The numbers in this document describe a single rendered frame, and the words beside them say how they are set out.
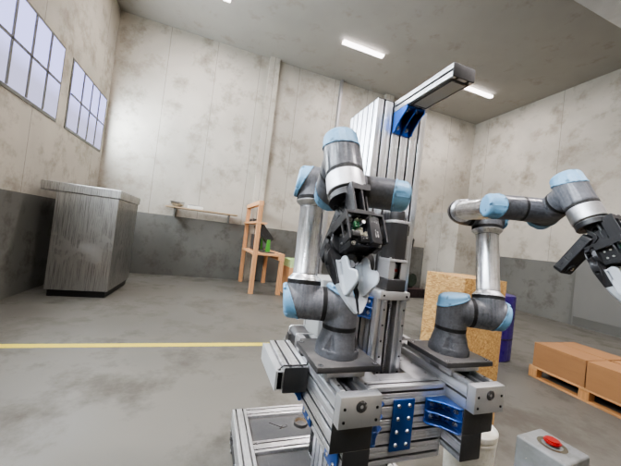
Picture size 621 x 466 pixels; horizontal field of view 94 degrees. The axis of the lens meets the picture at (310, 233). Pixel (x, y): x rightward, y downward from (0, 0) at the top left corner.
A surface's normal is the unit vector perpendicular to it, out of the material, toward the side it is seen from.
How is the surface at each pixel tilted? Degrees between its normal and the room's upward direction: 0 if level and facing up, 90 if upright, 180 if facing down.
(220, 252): 90
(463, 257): 90
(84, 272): 90
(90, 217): 90
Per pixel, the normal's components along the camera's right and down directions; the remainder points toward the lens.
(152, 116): 0.33, 0.02
